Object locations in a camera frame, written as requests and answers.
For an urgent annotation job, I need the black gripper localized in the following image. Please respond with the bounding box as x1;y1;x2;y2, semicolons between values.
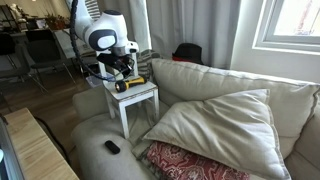
96;52;135;80

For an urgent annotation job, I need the yellow and black flashlight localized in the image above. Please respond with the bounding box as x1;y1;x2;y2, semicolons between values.
114;76;148;94

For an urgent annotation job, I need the striped grey cloth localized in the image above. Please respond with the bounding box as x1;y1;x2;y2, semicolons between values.
136;49;163;81

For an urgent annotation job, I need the small white wooden chair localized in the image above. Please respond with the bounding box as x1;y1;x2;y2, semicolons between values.
95;49;160;140

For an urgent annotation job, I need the clear plastic container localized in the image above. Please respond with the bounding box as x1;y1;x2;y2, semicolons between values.
85;73;108;88

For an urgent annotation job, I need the black hat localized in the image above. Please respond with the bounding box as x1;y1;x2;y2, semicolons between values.
171;42;205;66

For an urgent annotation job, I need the beige fabric sofa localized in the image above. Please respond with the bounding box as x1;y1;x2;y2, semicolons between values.
70;58;320;180

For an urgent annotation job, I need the black remote control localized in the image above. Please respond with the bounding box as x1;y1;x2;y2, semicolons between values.
104;139;121;155

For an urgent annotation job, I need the dried plant arrangement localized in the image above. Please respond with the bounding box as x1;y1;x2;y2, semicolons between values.
44;13;69;31

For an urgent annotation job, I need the black chair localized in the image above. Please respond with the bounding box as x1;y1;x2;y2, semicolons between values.
0;32;49;94
24;29;77;84

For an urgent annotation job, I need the grey curtain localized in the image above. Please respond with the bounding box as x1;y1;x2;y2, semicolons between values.
96;0;241;70

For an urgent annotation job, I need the red patterned pillow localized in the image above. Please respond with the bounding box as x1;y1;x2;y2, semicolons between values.
145;140;251;180

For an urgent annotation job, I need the beige satin pillow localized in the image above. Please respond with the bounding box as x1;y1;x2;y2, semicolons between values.
142;88;293;180

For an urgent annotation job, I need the light wooden table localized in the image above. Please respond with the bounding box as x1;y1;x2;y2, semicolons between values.
3;107;80;180

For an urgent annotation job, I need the black corrugated cable hose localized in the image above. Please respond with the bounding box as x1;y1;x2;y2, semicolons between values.
68;0;118;83

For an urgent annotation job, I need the black floor cable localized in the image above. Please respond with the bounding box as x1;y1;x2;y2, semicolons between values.
33;116;72;165

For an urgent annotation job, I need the white window frame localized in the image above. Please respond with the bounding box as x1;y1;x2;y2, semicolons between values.
252;0;320;54

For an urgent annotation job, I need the grey screen frame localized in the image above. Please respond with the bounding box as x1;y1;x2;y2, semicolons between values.
0;116;16;180

